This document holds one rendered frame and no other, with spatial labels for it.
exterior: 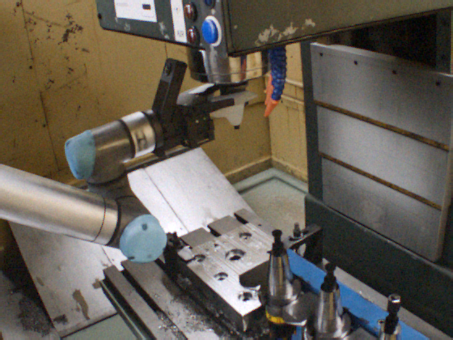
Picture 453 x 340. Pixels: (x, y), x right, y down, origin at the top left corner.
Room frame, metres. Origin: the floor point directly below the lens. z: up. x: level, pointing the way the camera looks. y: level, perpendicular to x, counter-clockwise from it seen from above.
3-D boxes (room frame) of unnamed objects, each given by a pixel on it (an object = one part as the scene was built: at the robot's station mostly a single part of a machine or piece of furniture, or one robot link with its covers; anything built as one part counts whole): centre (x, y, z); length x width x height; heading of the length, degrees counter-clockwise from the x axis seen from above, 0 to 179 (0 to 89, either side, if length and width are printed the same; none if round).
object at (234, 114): (0.88, -0.02, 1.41); 0.09 x 0.03 x 0.06; 97
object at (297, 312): (0.54, -0.08, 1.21); 0.07 x 0.05 x 0.01; 122
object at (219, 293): (0.97, -0.01, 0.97); 0.29 x 0.23 x 0.05; 32
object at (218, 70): (0.93, -0.02, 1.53); 0.16 x 0.16 x 0.12
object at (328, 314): (0.50, -0.11, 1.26); 0.04 x 0.04 x 0.07
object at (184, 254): (1.06, 0.17, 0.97); 0.13 x 0.03 x 0.15; 32
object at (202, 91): (0.96, 0.03, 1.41); 0.09 x 0.03 x 0.06; 146
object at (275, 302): (0.59, -0.05, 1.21); 0.06 x 0.06 x 0.03
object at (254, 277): (0.64, -0.02, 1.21); 0.07 x 0.05 x 0.01; 122
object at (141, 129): (0.82, 0.16, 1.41); 0.08 x 0.05 x 0.08; 32
